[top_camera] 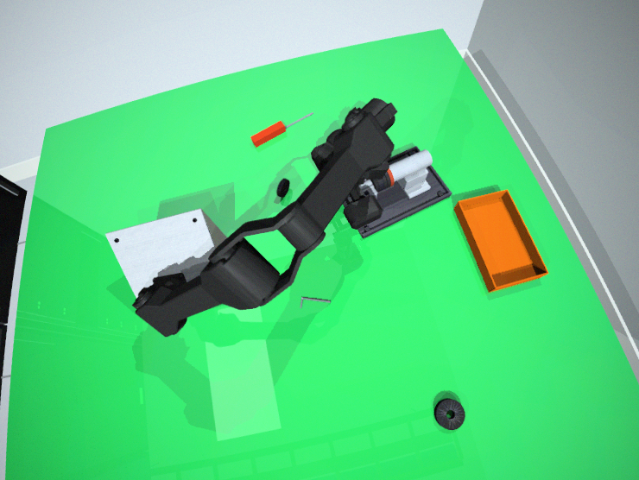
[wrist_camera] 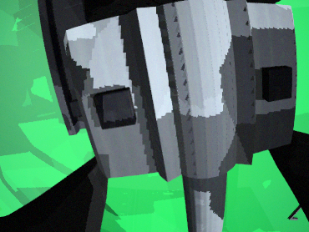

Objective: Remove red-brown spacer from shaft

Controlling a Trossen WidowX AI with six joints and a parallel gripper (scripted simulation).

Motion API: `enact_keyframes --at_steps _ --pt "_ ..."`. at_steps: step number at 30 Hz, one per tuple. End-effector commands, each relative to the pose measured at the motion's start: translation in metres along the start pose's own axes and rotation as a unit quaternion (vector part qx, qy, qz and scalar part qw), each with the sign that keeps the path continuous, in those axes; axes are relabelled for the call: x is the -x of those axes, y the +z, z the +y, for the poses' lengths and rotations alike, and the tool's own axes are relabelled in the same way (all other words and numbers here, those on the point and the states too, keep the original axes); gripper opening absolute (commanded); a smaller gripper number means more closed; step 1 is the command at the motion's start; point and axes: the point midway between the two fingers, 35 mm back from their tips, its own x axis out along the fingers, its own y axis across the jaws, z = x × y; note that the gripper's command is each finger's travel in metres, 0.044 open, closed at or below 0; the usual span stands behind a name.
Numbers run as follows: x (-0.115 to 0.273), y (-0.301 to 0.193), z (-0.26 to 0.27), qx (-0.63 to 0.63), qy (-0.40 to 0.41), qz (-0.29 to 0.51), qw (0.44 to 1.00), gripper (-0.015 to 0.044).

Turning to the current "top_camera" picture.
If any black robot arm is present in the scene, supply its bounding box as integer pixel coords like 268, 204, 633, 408
132, 98, 397, 337

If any orange rectangular tray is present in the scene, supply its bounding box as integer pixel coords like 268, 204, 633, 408
453, 190, 549, 293

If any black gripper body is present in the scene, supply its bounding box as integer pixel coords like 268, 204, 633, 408
311, 143, 383, 230

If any red-handled screwdriver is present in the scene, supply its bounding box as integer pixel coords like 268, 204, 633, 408
251, 112, 313, 148

